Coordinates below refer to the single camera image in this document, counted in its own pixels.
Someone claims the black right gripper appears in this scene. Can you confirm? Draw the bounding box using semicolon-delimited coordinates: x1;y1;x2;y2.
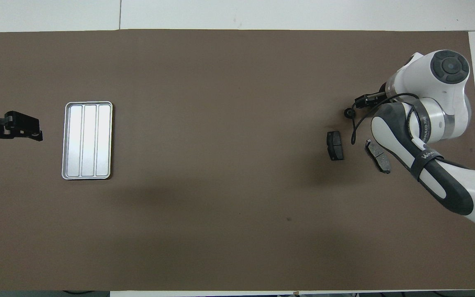
354;82;390;108

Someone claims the silver metal tray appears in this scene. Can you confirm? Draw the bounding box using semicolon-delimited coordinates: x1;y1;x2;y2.
61;101;113;180

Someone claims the rectangular dark brake pad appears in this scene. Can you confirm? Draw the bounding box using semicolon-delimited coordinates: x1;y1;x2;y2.
327;131;344;161

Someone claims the curved dark brake pad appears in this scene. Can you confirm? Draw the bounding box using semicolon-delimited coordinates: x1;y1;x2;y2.
365;139;391;174

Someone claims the brown table mat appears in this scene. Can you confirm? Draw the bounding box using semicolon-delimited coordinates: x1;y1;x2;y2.
0;30;475;291

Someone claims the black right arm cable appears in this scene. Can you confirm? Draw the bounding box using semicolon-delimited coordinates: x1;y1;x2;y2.
351;93;421;145

